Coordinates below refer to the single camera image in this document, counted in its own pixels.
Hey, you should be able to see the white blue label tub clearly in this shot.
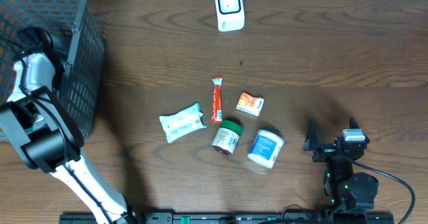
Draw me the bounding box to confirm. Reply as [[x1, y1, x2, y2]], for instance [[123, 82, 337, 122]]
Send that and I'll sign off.
[[247, 130, 285, 169]]

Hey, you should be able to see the orange white small packet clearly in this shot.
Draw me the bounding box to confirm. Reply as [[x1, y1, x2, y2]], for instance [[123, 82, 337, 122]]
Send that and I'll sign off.
[[236, 92, 264, 116]]

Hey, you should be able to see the green lid white jar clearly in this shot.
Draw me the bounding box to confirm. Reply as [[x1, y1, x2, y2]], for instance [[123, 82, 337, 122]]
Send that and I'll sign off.
[[211, 120, 243, 155]]

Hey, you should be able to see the red stick sachet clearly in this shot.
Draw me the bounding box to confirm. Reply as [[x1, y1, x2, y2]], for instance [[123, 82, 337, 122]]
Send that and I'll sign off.
[[211, 76, 223, 124]]

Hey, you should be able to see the teal white wipes packet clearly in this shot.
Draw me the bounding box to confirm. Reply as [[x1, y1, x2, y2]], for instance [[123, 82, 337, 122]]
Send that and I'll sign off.
[[159, 102, 207, 144]]

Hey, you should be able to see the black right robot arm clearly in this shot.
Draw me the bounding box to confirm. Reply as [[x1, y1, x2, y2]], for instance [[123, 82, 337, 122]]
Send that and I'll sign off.
[[303, 118, 379, 212]]

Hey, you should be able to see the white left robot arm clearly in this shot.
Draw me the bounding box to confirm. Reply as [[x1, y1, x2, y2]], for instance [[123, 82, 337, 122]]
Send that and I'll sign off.
[[1, 27, 144, 223]]

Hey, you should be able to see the white barcode scanner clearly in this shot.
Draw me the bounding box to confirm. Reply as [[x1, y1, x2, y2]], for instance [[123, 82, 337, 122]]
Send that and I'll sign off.
[[215, 0, 245, 32]]

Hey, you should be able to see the grey plastic mesh basket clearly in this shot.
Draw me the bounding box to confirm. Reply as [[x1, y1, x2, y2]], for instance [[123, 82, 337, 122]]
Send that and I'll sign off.
[[1, 0, 105, 138]]

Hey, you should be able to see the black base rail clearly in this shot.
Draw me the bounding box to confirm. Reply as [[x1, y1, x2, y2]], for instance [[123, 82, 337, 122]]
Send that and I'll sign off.
[[59, 211, 395, 224]]

